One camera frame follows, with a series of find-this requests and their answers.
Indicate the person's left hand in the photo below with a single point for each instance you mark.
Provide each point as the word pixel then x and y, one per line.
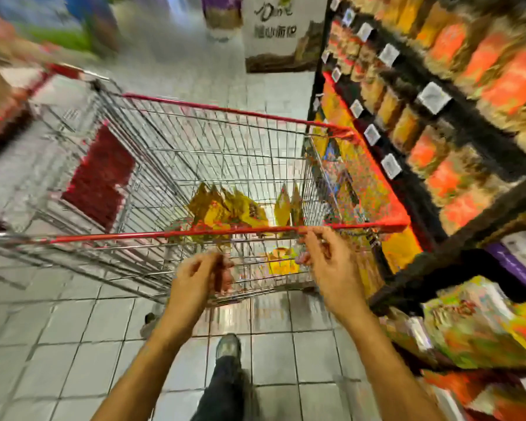
pixel 193 285

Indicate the person's right hand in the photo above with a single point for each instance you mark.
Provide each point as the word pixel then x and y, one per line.
pixel 337 276

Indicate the black hanging-bag store shelf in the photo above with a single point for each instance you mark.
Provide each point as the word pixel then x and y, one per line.
pixel 473 230

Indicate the black metal store shelf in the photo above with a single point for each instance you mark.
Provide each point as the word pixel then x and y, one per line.
pixel 500 149

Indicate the person's right forearm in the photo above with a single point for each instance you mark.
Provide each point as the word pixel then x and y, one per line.
pixel 390 372

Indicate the person's left forearm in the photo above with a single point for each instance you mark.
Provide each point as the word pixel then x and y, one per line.
pixel 140 381

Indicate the person's shoe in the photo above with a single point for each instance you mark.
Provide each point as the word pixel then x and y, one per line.
pixel 228 346

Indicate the person's dark trousers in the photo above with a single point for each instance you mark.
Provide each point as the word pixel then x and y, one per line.
pixel 219 394

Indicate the red orange gift box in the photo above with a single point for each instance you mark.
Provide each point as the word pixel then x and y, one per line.
pixel 401 250

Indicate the orange yellow gift box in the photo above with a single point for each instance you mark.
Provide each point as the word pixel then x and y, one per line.
pixel 368 188

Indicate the small white price tag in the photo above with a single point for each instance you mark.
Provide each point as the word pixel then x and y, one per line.
pixel 357 108
pixel 326 57
pixel 392 166
pixel 337 74
pixel 373 135

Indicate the rows of hanging snack bags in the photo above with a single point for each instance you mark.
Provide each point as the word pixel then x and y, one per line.
pixel 473 329

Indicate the long orange yellow box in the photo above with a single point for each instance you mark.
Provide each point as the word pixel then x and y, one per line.
pixel 337 118

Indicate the large white price tag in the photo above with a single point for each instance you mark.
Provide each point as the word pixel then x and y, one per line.
pixel 435 98
pixel 348 17
pixel 365 31
pixel 335 3
pixel 389 55

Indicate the white printed display stand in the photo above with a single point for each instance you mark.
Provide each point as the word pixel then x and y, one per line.
pixel 280 30

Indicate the purple display box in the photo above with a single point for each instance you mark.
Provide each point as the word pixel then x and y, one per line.
pixel 221 6

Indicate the blue printed display stand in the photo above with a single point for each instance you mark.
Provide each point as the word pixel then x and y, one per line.
pixel 44 17

